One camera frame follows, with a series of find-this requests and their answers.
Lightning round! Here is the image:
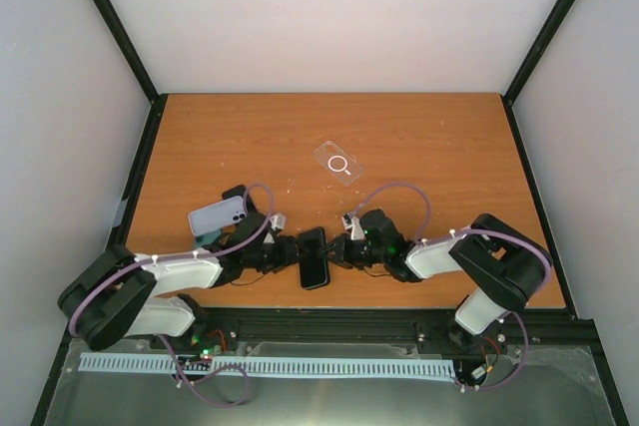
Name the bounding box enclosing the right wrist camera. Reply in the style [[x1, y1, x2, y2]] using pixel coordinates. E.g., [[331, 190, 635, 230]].
[[341, 213, 365, 241]]

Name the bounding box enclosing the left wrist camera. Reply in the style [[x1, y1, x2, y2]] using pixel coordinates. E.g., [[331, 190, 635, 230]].
[[270, 213, 287, 231]]

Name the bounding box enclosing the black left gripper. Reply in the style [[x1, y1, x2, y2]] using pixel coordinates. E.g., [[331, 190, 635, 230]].
[[244, 234, 312, 274]]

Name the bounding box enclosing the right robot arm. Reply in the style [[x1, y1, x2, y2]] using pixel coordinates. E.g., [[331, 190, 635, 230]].
[[319, 209, 552, 352]]

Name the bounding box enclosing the clear magsafe phone case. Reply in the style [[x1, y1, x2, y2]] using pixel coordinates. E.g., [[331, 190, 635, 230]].
[[313, 141, 363, 186]]

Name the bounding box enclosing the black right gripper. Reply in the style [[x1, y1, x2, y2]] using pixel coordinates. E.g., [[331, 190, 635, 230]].
[[317, 232, 387, 270]]

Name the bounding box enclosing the black aluminium frame rail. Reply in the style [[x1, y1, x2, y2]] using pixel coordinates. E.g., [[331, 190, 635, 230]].
[[69, 306, 598, 362]]

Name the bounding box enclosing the black screen phone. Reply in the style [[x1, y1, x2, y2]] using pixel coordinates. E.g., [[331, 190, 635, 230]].
[[299, 256, 330, 290]]

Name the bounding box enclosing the black phone case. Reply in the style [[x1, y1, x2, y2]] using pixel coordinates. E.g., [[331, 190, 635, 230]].
[[298, 226, 326, 258]]

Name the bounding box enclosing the lavender phone case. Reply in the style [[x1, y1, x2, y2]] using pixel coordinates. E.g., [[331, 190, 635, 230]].
[[188, 196, 247, 236]]

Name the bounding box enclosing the light blue cable duct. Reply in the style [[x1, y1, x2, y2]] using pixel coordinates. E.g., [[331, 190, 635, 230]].
[[77, 352, 455, 382]]

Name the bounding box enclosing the teal phone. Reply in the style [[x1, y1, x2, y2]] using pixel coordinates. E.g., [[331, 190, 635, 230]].
[[194, 229, 227, 252]]

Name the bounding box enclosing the metal base plate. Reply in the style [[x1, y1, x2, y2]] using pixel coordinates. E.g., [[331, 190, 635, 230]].
[[45, 340, 625, 425]]

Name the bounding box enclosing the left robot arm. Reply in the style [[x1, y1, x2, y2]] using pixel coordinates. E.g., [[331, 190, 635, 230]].
[[57, 226, 299, 351]]

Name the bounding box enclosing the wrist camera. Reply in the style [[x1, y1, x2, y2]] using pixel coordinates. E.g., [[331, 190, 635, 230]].
[[270, 213, 287, 231], [341, 213, 365, 241]]

